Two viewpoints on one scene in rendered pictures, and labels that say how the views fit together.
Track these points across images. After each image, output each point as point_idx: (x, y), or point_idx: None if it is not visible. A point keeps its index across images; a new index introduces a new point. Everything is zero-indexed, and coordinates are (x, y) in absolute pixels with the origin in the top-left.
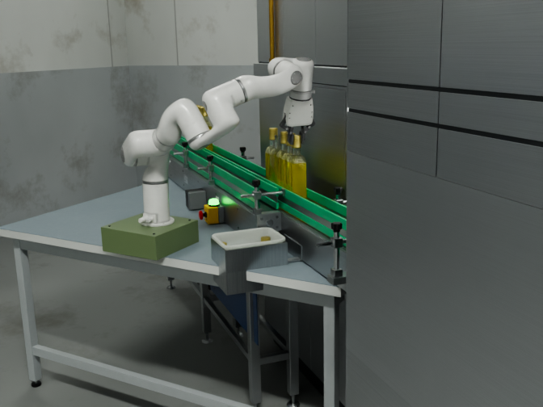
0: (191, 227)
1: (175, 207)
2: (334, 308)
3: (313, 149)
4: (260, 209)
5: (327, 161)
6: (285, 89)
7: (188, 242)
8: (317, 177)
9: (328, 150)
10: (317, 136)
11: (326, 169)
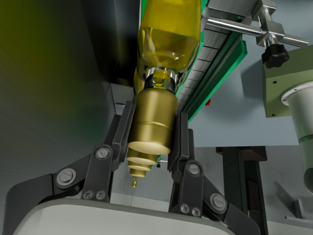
0: (283, 70)
1: (190, 123)
2: None
3: (74, 104)
4: (264, 4)
5: (43, 20)
6: None
7: (288, 54)
8: (90, 42)
9: (16, 42)
10: (50, 131)
11: (64, 13)
